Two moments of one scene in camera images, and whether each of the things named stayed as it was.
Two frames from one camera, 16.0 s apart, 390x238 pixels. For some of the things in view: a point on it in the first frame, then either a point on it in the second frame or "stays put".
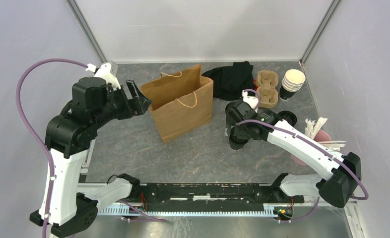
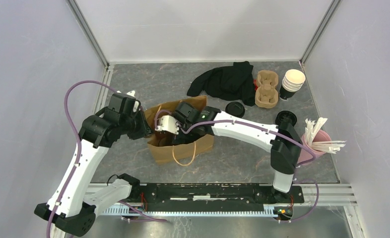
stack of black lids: (289, 116) stays put
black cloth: (232, 83) stays put
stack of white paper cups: (292, 81) stays put
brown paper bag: (180, 103) → (161, 145)
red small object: (255, 85) stays put
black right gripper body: (239, 130) → (180, 138)
